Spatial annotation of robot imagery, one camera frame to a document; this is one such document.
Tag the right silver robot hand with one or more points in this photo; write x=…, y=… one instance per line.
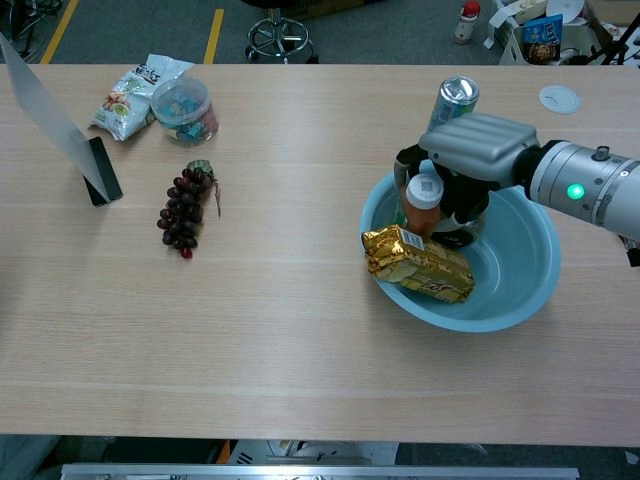
x=480, y=145

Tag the blue drink can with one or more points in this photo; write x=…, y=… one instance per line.
x=452, y=100

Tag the glass jar black lid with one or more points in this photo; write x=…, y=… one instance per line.
x=480, y=223

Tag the orange bottle white cap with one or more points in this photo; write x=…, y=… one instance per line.
x=424, y=200

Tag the gold foil biscuit pack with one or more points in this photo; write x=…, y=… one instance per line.
x=425, y=265

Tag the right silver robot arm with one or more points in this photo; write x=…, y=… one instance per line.
x=585, y=185

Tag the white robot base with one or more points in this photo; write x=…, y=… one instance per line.
x=310, y=452

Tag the light blue plastic bowl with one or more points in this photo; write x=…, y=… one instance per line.
x=515, y=260

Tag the red white bottle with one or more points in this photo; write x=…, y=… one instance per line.
x=466, y=25

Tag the blue snack bag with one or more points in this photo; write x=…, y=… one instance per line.
x=542, y=40

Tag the white paper strip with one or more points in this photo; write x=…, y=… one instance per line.
x=495, y=22

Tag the white storage box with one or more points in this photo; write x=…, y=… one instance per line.
x=577, y=37

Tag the white round plate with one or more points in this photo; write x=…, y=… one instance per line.
x=565, y=9

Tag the black tripod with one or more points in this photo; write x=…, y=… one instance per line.
x=617, y=47

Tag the chrome stool base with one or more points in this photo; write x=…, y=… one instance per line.
x=280, y=37

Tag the clear tub with clips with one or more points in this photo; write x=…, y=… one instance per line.
x=185, y=110

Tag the dark purple grape bunch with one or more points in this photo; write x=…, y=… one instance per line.
x=182, y=210

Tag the white snack bag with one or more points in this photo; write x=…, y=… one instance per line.
x=125, y=100

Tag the black phone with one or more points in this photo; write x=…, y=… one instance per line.
x=106, y=170

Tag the grey flat board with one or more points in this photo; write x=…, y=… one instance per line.
x=45, y=115

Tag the grey fabric cover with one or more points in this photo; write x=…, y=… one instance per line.
x=25, y=457

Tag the aluminium rail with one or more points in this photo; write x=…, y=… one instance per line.
x=320, y=472

